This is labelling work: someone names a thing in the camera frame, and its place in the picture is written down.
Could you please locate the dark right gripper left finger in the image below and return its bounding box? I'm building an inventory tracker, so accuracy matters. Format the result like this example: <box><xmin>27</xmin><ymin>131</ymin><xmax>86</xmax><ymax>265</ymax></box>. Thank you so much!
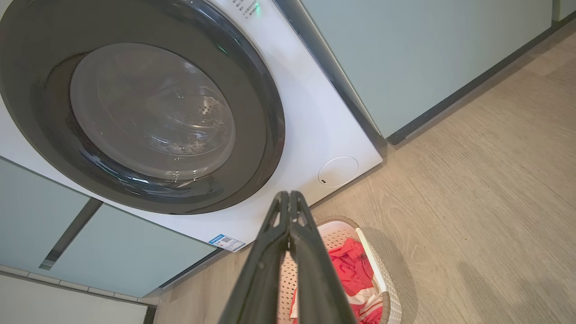
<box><xmin>219</xmin><ymin>191</ymin><xmax>291</xmax><ymax>324</ymax></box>

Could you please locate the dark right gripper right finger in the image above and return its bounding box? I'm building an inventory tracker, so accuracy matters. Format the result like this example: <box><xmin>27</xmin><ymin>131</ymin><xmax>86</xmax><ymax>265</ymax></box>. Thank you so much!
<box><xmin>288</xmin><ymin>191</ymin><xmax>359</xmax><ymax>324</ymax></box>

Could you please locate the white perforated laundry basket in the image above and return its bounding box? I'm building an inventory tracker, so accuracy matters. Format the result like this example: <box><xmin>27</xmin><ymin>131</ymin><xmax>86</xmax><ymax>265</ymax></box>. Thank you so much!
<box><xmin>275</xmin><ymin>216</ymin><xmax>403</xmax><ymax>324</ymax></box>

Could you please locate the red and white garment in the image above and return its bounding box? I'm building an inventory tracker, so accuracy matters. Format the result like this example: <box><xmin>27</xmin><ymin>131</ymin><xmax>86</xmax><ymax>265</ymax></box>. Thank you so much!
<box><xmin>289</xmin><ymin>237</ymin><xmax>384</xmax><ymax>324</ymax></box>

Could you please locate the blue white energy label sticker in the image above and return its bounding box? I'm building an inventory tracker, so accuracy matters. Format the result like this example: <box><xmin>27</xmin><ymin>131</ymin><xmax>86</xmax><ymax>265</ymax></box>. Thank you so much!
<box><xmin>209</xmin><ymin>234</ymin><xmax>246</xmax><ymax>252</ymax></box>

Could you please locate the round white filter cover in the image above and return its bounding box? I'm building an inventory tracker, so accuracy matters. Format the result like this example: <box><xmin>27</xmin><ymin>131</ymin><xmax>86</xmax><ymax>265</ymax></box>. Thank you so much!
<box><xmin>318</xmin><ymin>156</ymin><xmax>360</xmax><ymax>188</ymax></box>

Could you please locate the dark round washer door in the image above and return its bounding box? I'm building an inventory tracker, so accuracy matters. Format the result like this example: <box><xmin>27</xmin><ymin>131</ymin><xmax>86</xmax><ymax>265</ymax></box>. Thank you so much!
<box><xmin>0</xmin><ymin>0</ymin><xmax>286</xmax><ymax>215</ymax></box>

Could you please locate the large pale green cabinet panel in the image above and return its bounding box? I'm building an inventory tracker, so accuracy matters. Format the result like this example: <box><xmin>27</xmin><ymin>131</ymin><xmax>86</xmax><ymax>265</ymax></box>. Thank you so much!
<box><xmin>40</xmin><ymin>203</ymin><xmax>217</xmax><ymax>298</ymax></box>

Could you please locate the white front-load washing machine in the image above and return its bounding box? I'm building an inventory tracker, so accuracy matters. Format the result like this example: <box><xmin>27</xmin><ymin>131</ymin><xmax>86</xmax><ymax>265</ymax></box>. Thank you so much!
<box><xmin>0</xmin><ymin>0</ymin><xmax>384</xmax><ymax>252</ymax></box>

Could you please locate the small pale green cabinet panel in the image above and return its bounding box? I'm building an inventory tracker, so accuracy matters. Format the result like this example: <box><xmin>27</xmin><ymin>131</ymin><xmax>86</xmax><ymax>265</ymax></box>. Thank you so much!
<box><xmin>0</xmin><ymin>157</ymin><xmax>91</xmax><ymax>273</ymax></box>

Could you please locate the wide pale green cabinet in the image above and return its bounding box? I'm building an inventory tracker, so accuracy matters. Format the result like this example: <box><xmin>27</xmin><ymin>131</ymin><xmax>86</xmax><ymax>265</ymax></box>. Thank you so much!
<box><xmin>274</xmin><ymin>0</ymin><xmax>554</xmax><ymax>145</ymax></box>

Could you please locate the narrow pale green cabinet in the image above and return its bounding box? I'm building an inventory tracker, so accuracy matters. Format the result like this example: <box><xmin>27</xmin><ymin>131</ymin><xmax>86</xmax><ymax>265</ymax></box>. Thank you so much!
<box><xmin>553</xmin><ymin>0</ymin><xmax>576</xmax><ymax>22</ymax></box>

